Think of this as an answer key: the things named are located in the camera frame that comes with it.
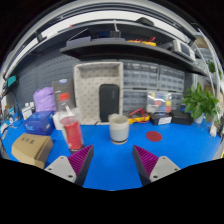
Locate small white labelled carton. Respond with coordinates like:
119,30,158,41
21,102,35,121

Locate clear box of coloured parts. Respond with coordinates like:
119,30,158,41
146,91,174,115

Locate yellow multimeter with red leads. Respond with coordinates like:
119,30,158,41
128,107,152,125

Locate green potted plant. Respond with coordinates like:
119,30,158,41
180,82,221,125

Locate black hard case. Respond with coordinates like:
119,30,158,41
170,109,195,127

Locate flat round red coaster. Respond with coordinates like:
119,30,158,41
145,130,163,143

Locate clear red-capped drink bottle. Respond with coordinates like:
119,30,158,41
58,92,85,153

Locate black zip pouch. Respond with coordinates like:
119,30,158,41
98,83,121,124

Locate grey small-parts drawer cabinet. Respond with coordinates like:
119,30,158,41
122,61,160,91
171,91,185,111
122,88,150,116
158,65,186,93

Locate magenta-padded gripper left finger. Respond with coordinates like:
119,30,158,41
44,144,95,188

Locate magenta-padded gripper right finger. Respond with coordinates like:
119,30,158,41
131,144,182,187

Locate purple plastic bag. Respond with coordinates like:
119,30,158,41
32,86,57,113

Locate black overhead shelf unit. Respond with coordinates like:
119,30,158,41
31,18,209,78

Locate blue carton box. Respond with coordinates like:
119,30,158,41
23,110,56,136

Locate grey and white mug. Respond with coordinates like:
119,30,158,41
107,113,131,145

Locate white carton box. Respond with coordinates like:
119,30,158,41
52,113,64,131

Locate brown cardboard box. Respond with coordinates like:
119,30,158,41
11,132,54,170

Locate dark grey flat carton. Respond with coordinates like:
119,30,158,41
52,78,77,113

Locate black box with white label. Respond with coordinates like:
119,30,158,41
148,112,174,127

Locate beige dotted tray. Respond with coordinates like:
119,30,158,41
73,61,125,126

